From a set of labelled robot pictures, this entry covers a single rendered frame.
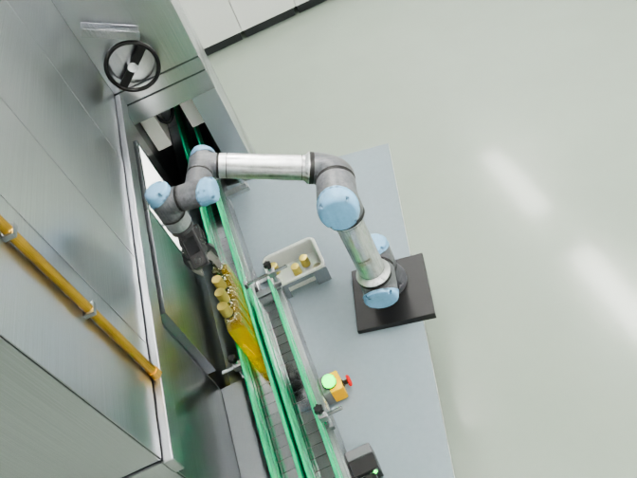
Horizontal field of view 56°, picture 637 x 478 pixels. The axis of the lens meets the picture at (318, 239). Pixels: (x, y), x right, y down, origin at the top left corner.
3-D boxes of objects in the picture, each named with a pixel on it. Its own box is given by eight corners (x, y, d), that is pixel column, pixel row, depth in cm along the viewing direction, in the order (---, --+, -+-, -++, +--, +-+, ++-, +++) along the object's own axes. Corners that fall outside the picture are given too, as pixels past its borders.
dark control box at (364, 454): (351, 463, 183) (343, 452, 177) (374, 452, 183) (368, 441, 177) (360, 488, 177) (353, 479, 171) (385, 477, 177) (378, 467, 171)
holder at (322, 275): (257, 278, 243) (249, 266, 238) (318, 249, 243) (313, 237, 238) (267, 308, 231) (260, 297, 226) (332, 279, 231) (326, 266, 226)
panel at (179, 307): (171, 203, 254) (129, 142, 230) (177, 199, 254) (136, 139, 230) (208, 374, 191) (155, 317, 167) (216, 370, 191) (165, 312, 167)
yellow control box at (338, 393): (323, 389, 202) (317, 378, 196) (343, 379, 202) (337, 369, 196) (330, 406, 197) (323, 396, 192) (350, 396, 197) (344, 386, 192)
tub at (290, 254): (268, 271, 243) (261, 258, 237) (318, 248, 243) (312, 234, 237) (279, 303, 231) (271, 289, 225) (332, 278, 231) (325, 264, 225)
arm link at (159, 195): (168, 194, 161) (139, 202, 163) (186, 221, 169) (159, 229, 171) (171, 174, 166) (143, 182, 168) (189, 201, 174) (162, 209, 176)
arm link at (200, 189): (211, 161, 168) (175, 171, 170) (208, 188, 160) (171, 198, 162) (223, 181, 174) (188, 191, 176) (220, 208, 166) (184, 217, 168)
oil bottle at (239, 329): (246, 348, 206) (221, 314, 191) (261, 341, 206) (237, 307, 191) (249, 361, 202) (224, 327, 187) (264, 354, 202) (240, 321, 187)
